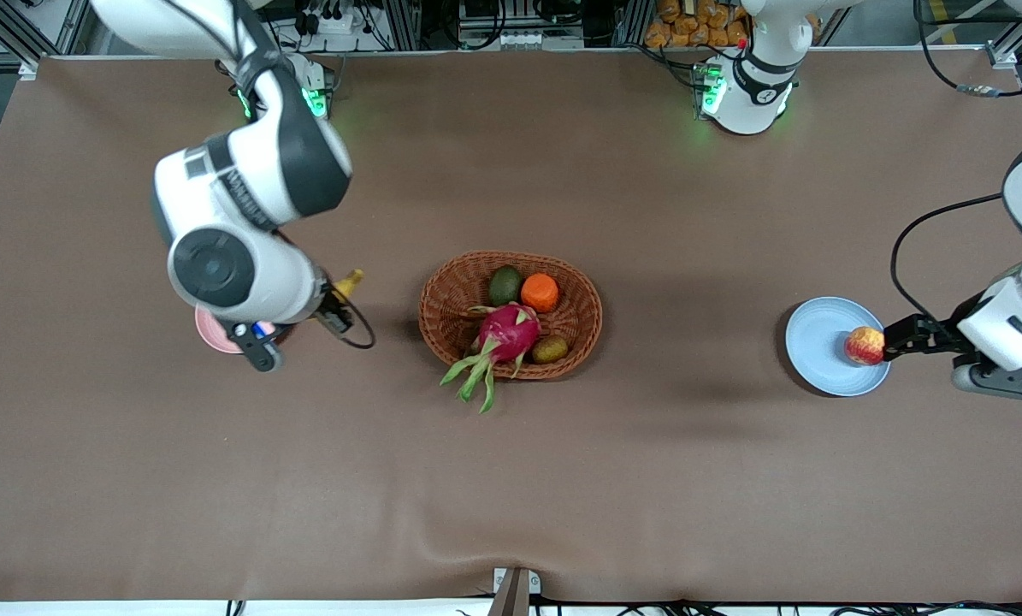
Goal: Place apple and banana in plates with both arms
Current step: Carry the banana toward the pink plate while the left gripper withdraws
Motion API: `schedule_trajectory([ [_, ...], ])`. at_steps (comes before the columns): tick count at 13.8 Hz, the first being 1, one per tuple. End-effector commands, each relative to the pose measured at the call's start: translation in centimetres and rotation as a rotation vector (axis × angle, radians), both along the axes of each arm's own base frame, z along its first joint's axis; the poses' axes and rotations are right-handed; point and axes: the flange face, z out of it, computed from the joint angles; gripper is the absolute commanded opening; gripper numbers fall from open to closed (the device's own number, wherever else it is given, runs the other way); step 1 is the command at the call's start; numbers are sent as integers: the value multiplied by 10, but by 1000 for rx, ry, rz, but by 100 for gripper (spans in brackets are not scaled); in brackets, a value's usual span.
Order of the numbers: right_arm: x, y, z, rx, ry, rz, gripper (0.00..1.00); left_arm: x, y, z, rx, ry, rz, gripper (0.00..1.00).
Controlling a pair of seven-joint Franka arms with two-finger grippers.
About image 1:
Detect red yellow apple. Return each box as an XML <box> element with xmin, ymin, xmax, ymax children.
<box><xmin>844</xmin><ymin>325</ymin><xmax>889</xmax><ymax>367</ymax></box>

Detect brown wicker basket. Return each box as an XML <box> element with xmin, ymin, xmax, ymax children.
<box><xmin>418</xmin><ymin>250</ymin><xmax>604</xmax><ymax>381</ymax></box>

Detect light blue round plate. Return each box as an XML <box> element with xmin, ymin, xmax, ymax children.
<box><xmin>785</xmin><ymin>296</ymin><xmax>893</xmax><ymax>398</ymax></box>

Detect pink round plate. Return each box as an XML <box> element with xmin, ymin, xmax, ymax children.
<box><xmin>195</xmin><ymin>305</ymin><xmax>246</xmax><ymax>355</ymax></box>

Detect green avocado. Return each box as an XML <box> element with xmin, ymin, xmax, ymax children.
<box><xmin>487</xmin><ymin>265</ymin><xmax>526</xmax><ymax>307</ymax></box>

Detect pink dragon fruit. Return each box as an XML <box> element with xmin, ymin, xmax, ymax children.
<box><xmin>440</xmin><ymin>302</ymin><xmax>543</xmax><ymax>415</ymax></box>

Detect brown table cover cloth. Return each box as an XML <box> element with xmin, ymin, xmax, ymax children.
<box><xmin>0</xmin><ymin>47</ymin><xmax>1022</xmax><ymax>604</ymax></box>

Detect orange fruit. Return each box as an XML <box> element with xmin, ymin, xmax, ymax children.
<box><xmin>520</xmin><ymin>273</ymin><xmax>560</xmax><ymax>314</ymax></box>

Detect white power strip with plugs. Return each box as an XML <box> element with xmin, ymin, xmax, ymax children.
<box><xmin>297</xmin><ymin>4</ymin><xmax>359</xmax><ymax>37</ymax></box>

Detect long white socket strip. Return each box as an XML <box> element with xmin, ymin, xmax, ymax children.
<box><xmin>458</xmin><ymin>30</ymin><xmax>556</xmax><ymax>50</ymax></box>

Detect pile of orange snack packs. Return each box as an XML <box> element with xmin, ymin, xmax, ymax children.
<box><xmin>645</xmin><ymin>0</ymin><xmax>753</xmax><ymax>49</ymax></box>

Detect black cable with grey connector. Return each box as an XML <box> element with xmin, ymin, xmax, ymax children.
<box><xmin>914</xmin><ymin>0</ymin><xmax>1022</xmax><ymax>98</ymax></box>

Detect aluminium frame post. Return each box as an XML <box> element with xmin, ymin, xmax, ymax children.
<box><xmin>615</xmin><ymin>0</ymin><xmax>648</xmax><ymax>48</ymax></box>
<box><xmin>382</xmin><ymin>0</ymin><xmax>422</xmax><ymax>50</ymax></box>

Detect metal table edge bracket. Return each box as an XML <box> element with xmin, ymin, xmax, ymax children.
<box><xmin>491</xmin><ymin>567</ymin><xmax>542</xmax><ymax>616</ymax></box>

